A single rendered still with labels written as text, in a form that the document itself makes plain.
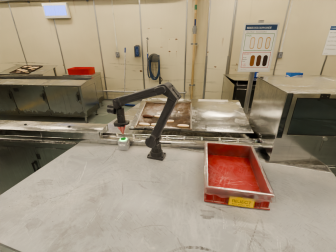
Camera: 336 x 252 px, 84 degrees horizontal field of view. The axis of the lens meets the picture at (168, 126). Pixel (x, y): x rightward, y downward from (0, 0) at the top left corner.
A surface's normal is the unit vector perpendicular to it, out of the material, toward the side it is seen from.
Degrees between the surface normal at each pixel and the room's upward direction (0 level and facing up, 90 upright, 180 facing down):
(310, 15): 90
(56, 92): 90
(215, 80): 90
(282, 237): 0
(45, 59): 90
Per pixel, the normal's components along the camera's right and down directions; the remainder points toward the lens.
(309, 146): -0.10, 0.41
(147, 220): 0.00, -0.91
